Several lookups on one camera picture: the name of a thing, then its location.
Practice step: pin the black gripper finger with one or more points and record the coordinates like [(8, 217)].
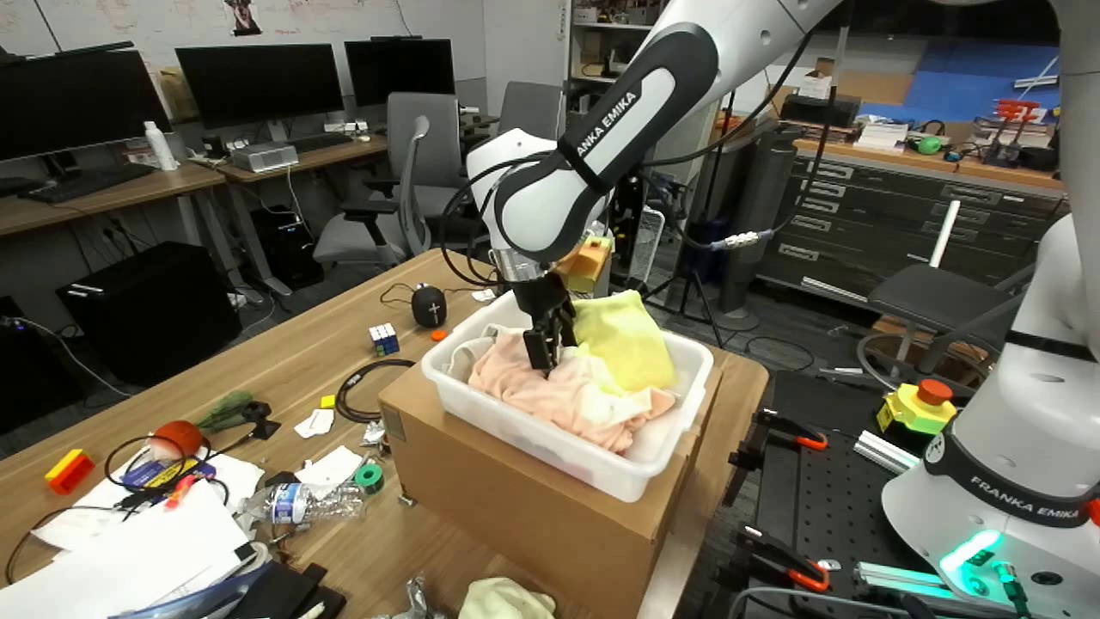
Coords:
[(561, 326), (540, 353)]

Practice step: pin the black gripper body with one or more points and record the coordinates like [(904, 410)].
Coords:
[(540, 300)]

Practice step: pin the yellow towel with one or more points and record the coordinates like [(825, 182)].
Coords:
[(625, 337)]

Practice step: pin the peach t-shirt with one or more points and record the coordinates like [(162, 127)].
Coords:
[(577, 397)]

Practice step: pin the light green towel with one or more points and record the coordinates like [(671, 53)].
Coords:
[(501, 600)]

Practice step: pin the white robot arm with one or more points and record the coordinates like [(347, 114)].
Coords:
[(1004, 497)]

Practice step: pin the brown cardboard box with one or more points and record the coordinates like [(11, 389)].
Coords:
[(595, 553)]

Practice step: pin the white plastic bin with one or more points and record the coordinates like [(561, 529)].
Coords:
[(618, 474)]

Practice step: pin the rubiks cube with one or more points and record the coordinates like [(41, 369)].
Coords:
[(381, 337)]

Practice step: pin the grey office chair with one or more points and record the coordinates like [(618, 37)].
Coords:
[(537, 107), (422, 151)]

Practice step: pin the green tape roll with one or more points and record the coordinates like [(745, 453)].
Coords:
[(367, 474)]

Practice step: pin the right black monitor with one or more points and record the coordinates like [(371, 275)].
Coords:
[(390, 66)]

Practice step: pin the black monitor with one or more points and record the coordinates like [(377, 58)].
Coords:
[(72, 100), (259, 81), (390, 66)]

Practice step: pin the black drawer cabinet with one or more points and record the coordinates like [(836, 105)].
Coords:
[(847, 228)]

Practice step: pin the crumpled plastic bottle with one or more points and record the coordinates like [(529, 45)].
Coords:
[(286, 507)]

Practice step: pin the middle black monitor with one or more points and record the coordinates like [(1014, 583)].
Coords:
[(259, 81)]

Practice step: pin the emergency stop button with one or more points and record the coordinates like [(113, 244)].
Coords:
[(920, 408)]

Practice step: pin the black computer case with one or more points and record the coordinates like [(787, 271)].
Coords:
[(152, 312)]

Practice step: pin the white spray bottle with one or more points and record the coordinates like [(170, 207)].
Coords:
[(158, 145)]

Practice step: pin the white papers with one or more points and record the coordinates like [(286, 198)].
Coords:
[(107, 560)]

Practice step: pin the yellow red toy block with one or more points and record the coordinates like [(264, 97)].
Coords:
[(67, 471)]

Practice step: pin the left black monitor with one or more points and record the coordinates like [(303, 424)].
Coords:
[(72, 100)]

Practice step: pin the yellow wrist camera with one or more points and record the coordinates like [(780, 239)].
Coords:
[(584, 267)]

